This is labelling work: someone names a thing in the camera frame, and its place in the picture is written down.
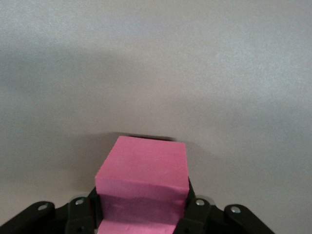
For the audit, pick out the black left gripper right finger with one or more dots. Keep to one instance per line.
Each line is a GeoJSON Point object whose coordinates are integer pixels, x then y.
{"type": "Point", "coordinates": [195, 214]}

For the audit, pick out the red foam cube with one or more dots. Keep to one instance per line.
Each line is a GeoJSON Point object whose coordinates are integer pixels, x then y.
{"type": "Point", "coordinates": [143, 168]}

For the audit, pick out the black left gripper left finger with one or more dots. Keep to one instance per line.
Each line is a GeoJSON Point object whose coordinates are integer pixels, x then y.
{"type": "Point", "coordinates": [83, 214]}

